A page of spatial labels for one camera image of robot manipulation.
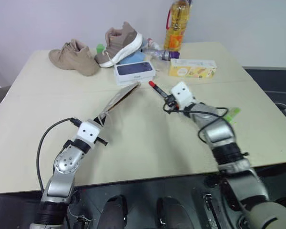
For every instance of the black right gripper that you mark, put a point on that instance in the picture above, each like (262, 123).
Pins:
(172, 102)

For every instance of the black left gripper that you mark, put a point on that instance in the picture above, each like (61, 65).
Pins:
(95, 142)

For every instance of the red-capped marker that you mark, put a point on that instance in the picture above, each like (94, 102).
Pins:
(156, 87)

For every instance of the grid pouch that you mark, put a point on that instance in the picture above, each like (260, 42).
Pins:
(124, 95)

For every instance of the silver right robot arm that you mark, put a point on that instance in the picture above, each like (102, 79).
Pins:
(219, 136)

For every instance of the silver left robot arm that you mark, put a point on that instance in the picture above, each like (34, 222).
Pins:
(62, 164)

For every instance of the green highlighter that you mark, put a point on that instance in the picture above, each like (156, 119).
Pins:
(232, 114)

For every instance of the yellow carton box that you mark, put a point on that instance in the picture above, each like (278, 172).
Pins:
(193, 69)

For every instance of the white phone box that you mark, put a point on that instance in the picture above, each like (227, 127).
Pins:
(134, 71)

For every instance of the purple object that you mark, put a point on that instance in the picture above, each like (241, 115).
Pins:
(175, 55)

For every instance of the clear plastic bottle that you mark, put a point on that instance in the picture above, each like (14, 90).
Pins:
(155, 51)

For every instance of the blue cloth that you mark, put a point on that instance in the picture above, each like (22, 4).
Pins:
(135, 57)

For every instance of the tan shoe with white sole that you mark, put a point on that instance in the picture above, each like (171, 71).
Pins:
(120, 45)

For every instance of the yellow oil bottle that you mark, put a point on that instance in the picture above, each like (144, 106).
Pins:
(176, 26)

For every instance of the tan suede shoe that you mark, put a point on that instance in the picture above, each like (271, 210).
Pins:
(72, 58)

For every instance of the dark rounded shape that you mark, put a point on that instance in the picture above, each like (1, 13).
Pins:
(114, 212)

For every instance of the small green object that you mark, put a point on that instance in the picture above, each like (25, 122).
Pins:
(100, 48)

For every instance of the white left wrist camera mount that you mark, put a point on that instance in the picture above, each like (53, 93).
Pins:
(89, 131)

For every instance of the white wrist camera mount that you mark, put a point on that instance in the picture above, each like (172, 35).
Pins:
(182, 93)
(89, 131)

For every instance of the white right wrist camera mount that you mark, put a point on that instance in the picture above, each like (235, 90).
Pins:
(182, 93)

